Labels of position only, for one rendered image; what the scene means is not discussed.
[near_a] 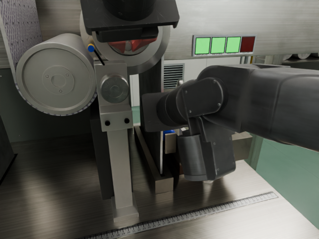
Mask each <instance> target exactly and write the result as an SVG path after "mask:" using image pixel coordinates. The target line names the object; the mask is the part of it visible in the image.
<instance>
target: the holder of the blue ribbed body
mask: <svg viewBox="0 0 319 239"><path fill-rule="evenodd" d="M176 136H177V134H176V132H175V133H168V134H165V141H164V140H163V148H164V150H165V154H169V153H175V152H176Z"/></svg>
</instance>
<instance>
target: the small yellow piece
mask: <svg viewBox="0 0 319 239"><path fill-rule="evenodd" d="M88 51H89V52H93V51H94V52H95V54H96V55H97V57H98V58H99V60H100V62H101V63H102V65H105V64H104V62H103V61H102V59H101V57H100V56H99V54H98V53H97V51H96V50H95V48H94V45H93V44H89V45H88Z"/></svg>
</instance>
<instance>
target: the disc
mask: <svg viewBox="0 0 319 239"><path fill-rule="evenodd" d="M80 33H81V37H82V41H83V43H84V46H85V48H86V50H87V52H88V53H89V55H90V56H91V57H92V58H93V59H94V60H95V61H100V60H99V58H98V57H97V55H96V54H95V52H94V51H93V52H89V51H88V45H89V44H93V45H94V48H95V50H96V51H97V53H98V54H99V56H100V57H101V59H102V61H108V60H107V59H106V58H105V57H104V56H103V55H102V54H101V53H100V52H99V50H98V49H97V47H96V45H95V43H94V40H93V37H92V36H90V35H88V34H87V33H86V30H85V26H84V20H83V15H82V11H81V14H80ZM169 38H170V25H169V26H163V34H162V40H161V44H160V46H159V48H158V50H157V52H156V53H155V55H154V56H153V57H152V58H151V59H150V60H148V61H147V62H145V63H143V64H141V65H138V66H133V67H127V75H135V74H140V73H142V72H145V71H147V70H149V69H150V68H152V67H153V66H154V65H155V64H156V63H157V62H158V61H159V60H160V59H161V58H162V56H163V55H164V53H165V51H166V49H167V46H168V43H169Z"/></svg>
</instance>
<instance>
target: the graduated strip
mask: <svg viewBox="0 0 319 239"><path fill-rule="evenodd" d="M275 198H279V197H278V196H277V195H276V194H275V193H274V192H273V191H269V192H265V193H260V194H256V195H252V196H247V197H244V198H240V199H236V200H232V201H227V202H223V203H219V204H215V205H210V206H207V207H203V208H199V209H194V210H190V211H186V212H182V213H177V214H173V215H170V216H166V217H161V218H157V219H153V220H150V221H144V222H140V223H136V224H133V225H128V226H124V227H120V228H116V229H113V230H107V231H103V232H99V233H95V234H91V235H87V236H83V237H79V238H75V239H119V238H123V237H127V236H130V235H134V234H138V233H142V232H146V231H149V230H154V229H158V228H162V227H166V226H169V225H173V224H177V223H181V222H185V221H189V220H193V219H197V218H201V217H205V216H208V215H212V214H216V213H220V212H224V211H228V210H232V209H236V208H240V207H244V206H247V205H251V204H255V203H259V202H264V201H267V200H271V199H275Z"/></svg>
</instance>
